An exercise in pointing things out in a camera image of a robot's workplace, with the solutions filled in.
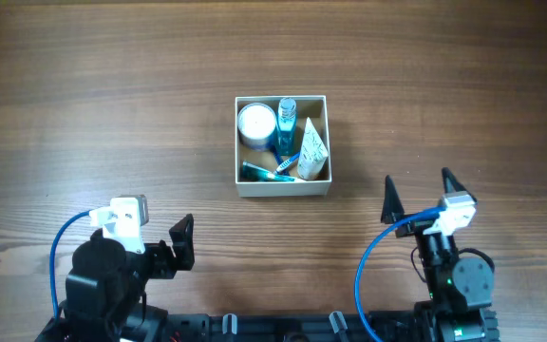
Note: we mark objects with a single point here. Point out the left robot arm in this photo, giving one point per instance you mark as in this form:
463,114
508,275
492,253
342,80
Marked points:
105,289

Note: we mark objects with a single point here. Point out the blue mouthwash bottle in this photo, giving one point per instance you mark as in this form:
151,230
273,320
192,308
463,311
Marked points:
286,124

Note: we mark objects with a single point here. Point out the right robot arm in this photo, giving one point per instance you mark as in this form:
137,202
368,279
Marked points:
460,282

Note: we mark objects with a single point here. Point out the blue white toothbrush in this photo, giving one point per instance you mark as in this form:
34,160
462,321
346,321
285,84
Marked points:
283,169

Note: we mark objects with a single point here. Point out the white lotion tube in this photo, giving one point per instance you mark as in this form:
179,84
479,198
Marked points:
313,153

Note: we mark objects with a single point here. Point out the teal toothpaste tube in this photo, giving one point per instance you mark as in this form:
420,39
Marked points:
253,172

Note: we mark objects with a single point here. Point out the white round jar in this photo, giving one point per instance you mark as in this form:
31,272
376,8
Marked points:
256,124

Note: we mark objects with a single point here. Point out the blue disposable razor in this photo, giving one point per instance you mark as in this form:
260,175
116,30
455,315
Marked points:
277,156

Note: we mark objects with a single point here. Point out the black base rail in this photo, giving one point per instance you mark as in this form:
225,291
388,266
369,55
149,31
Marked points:
283,327

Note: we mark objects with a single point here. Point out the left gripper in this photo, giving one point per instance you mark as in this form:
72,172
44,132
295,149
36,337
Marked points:
170,257

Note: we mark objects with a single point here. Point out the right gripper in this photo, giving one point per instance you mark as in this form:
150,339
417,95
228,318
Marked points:
423,226

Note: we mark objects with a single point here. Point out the white cardboard box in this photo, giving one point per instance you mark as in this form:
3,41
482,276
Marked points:
307,106

